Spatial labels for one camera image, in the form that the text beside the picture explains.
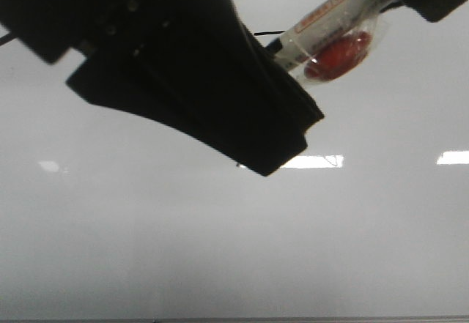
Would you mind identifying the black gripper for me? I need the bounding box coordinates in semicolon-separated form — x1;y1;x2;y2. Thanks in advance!
1;0;242;72

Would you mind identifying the black whiteboard marker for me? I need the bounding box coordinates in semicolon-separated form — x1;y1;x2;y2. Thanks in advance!
266;0;396;85

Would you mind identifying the white whiteboard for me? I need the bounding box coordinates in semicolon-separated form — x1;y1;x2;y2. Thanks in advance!
1;5;468;320

